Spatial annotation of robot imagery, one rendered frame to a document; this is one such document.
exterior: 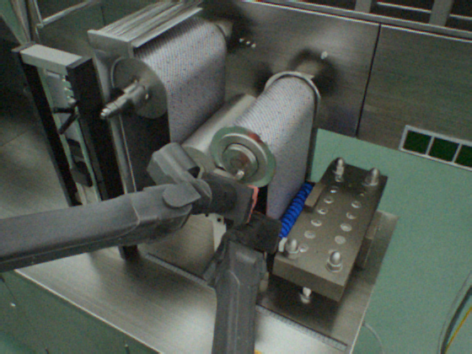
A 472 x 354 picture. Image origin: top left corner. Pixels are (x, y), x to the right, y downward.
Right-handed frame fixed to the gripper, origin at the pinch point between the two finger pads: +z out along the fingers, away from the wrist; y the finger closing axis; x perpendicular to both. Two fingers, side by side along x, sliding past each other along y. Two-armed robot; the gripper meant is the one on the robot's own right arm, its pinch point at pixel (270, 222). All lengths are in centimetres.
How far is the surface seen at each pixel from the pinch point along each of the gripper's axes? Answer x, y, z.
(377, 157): 0, 1, 212
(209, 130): 16.8, -18.1, -4.2
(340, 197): 6.6, 11.0, 19.2
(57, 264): -27, -48, -13
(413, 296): -51, 45, 124
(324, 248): -2.4, 12.9, 3.8
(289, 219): 0.1, 2.6, 7.0
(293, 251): -3.5, 7.7, -2.5
